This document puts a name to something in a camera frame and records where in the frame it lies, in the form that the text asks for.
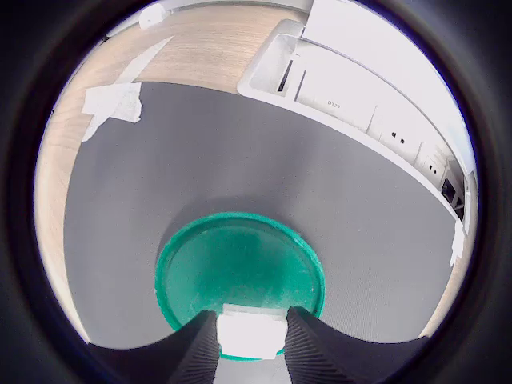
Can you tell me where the small white plastic terminal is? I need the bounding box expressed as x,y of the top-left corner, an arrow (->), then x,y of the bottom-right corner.
215,302 -> 288,360

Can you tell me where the round green lid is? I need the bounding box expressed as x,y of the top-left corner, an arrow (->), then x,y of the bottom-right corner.
154,211 -> 327,361

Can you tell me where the white tape patch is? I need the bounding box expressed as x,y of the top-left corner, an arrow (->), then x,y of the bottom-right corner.
82,34 -> 176,144
448,221 -> 468,268

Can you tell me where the dark grey mat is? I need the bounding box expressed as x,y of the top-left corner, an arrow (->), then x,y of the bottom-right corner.
62,82 -> 461,384

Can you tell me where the white wall socket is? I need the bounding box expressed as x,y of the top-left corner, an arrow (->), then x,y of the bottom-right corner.
418,146 -> 450,182
370,107 -> 423,158

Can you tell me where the silver cable duct with sockets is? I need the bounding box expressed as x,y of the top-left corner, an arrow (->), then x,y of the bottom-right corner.
236,0 -> 479,235

